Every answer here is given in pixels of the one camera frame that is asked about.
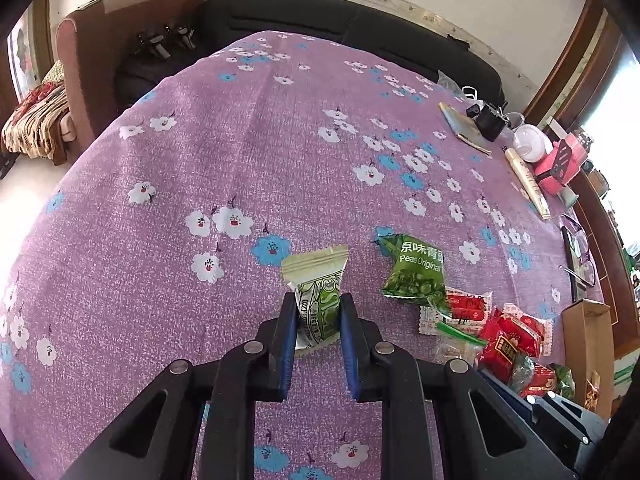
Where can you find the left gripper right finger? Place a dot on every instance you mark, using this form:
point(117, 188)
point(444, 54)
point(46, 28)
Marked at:
point(439, 420)

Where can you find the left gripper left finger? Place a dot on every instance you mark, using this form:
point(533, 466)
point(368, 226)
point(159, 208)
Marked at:
point(198, 421)

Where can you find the green white candy packet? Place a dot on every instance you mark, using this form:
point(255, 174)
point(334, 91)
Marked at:
point(315, 278)

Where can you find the green peas snack packet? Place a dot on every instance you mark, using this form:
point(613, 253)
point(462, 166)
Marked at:
point(564, 381)

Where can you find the red gold snack packet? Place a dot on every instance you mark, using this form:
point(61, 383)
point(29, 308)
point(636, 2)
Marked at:
point(543, 381)

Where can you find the clear green edge packet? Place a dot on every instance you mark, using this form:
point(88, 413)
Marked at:
point(454, 344)

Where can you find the red long snack packet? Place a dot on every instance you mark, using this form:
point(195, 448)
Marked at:
point(543, 328)

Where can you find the cardboard tray box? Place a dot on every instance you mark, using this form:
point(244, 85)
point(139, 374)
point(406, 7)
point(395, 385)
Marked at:
point(589, 352)

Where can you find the red yellow label packet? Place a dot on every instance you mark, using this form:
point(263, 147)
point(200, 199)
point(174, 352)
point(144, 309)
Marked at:
point(506, 338)

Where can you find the red white long packet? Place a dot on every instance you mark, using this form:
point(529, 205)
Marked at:
point(467, 313)

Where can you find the purple floral tablecloth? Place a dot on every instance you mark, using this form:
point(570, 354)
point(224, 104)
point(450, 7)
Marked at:
point(165, 239)

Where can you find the cream yellow tube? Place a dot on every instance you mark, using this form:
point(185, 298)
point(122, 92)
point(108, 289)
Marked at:
point(528, 182)

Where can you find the black phone stand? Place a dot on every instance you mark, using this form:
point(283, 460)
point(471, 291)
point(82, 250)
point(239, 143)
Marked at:
point(561, 165)

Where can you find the pink sleeved water bottle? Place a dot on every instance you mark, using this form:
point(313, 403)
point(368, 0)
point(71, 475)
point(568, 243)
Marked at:
point(581, 147)

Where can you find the white face mask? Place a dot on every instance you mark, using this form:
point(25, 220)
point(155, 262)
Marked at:
point(531, 144)

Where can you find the small olive booklet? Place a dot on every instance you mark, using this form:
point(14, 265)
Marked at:
point(465, 129)

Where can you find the black small pot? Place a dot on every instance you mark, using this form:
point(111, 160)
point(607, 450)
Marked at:
point(490, 120)

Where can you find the patterned blanket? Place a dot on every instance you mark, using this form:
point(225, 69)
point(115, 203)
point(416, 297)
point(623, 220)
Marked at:
point(34, 128)

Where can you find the brown armchair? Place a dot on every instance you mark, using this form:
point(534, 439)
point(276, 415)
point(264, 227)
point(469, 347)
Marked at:
point(92, 41)

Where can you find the black sofa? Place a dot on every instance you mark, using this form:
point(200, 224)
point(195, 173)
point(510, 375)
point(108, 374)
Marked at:
point(218, 23)

